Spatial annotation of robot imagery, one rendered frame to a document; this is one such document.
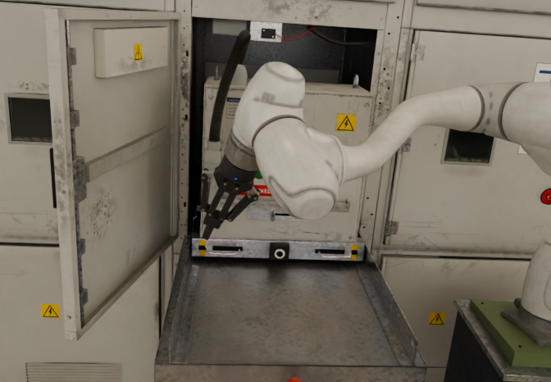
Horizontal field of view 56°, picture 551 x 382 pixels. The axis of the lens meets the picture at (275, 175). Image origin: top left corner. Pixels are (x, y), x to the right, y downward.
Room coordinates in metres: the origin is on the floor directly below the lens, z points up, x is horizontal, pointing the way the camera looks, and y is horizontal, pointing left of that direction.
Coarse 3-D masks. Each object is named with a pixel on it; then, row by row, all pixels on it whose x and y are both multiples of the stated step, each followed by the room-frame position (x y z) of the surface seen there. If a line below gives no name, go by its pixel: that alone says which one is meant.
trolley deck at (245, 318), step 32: (224, 288) 1.30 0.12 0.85; (256, 288) 1.32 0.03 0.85; (288, 288) 1.33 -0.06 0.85; (320, 288) 1.34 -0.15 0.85; (352, 288) 1.35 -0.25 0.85; (192, 320) 1.14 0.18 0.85; (224, 320) 1.15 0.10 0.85; (256, 320) 1.16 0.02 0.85; (288, 320) 1.17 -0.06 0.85; (320, 320) 1.18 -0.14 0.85; (352, 320) 1.19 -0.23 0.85; (160, 352) 1.00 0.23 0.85; (192, 352) 1.01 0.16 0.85; (224, 352) 1.01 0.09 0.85; (256, 352) 1.02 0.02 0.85; (288, 352) 1.03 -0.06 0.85; (320, 352) 1.04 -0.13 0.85; (352, 352) 1.05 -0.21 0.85; (384, 352) 1.06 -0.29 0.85
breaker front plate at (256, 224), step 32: (320, 96) 1.49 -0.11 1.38; (352, 96) 1.50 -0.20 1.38; (224, 128) 1.47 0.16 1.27; (320, 128) 1.49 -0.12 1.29; (352, 192) 1.50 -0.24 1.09; (224, 224) 1.47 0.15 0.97; (256, 224) 1.48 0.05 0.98; (288, 224) 1.49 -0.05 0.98; (320, 224) 1.49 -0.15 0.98; (352, 224) 1.50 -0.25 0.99
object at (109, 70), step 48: (48, 48) 1.03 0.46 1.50; (96, 48) 1.20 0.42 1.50; (144, 48) 1.39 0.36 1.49; (96, 96) 1.20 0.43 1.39; (144, 96) 1.45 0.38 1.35; (96, 144) 1.19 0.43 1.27; (144, 144) 1.41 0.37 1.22; (96, 192) 1.18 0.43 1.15; (144, 192) 1.44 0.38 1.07; (96, 240) 1.18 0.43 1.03; (144, 240) 1.44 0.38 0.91; (96, 288) 1.17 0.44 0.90
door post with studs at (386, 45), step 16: (400, 0) 1.69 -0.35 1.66; (400, 16) 1.70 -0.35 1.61; (384, 32) 1.70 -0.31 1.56; (384, 48) 1.69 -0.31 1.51; (384, 64) 1.69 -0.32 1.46; (384, 80) 1.69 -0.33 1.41; (384, 96) 1.69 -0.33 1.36; (384, 112) 1.69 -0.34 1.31; (368, 176) 1.69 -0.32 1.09; (368, 192) 1.69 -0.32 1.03; (368, 208) 1.69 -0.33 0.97; (368, 224) 1.69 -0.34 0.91; (368, 240) 1.69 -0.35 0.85
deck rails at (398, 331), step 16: (192, 256) 1.48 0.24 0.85; (368, 256) 1.46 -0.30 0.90; (192, 272) 1.37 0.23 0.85; (368, 272) 1.44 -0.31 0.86; (192, 288) 1.28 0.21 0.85; (368, 288) 1.35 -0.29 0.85; (384, 288) 1.28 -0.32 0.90; (176, 304) 1.09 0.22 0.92; (192, 304) 1.20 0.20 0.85; (384, 304) 1.26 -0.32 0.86; (176, 320) 1.08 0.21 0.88; (384, 320) 1.19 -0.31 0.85; (400, 320) 1.13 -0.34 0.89; (176, 336) 1.06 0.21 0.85; (400, 336) 1.11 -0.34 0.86; (176, 352) 1.00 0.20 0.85; (400, 352) 1.06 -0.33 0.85; (416, 352) 1.01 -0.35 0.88
